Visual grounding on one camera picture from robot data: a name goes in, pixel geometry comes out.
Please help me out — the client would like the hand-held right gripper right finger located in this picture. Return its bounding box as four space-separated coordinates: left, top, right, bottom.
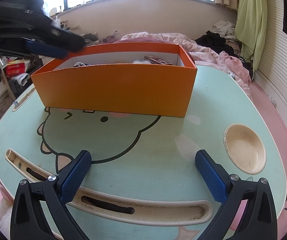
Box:
195 149 277 240

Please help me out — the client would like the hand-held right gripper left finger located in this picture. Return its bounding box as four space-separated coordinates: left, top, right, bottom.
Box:
10 150 92 240

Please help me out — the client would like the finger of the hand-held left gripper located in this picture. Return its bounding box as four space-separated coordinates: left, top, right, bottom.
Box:
48 26 85 53
25 41 68 59

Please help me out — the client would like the orange cardboard box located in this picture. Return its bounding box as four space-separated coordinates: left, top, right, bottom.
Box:
30 42 197 118

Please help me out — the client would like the brown card pack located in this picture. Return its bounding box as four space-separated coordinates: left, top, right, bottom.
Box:
145 56 173 66

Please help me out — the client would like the green cartoon desktop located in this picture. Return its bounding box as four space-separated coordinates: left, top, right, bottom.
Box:
0 64 287 240

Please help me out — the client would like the striped clothing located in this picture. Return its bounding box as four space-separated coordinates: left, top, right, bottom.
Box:
83 33 99 42

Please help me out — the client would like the red white tissue pack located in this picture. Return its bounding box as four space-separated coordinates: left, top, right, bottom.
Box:
5 59 31 78

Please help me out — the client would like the maroon pillow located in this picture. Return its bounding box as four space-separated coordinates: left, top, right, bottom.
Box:
113 35 159 45

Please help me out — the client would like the pink bed sheet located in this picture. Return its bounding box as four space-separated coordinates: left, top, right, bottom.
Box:
248 80 287 233

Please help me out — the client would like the pink floral quilt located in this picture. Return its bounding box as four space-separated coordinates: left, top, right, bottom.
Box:
121 32 254 101

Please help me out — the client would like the black clothes pile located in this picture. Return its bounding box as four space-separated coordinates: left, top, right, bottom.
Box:
196 31 240 56

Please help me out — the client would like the white louvered wardrobe door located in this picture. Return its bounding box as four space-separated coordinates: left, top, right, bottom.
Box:
252 0 287 107

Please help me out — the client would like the white clothes pile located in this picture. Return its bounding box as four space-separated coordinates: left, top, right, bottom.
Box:
212 20 237 41

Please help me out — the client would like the green curtain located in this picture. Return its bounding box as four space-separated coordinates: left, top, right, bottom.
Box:
234 0 269 71

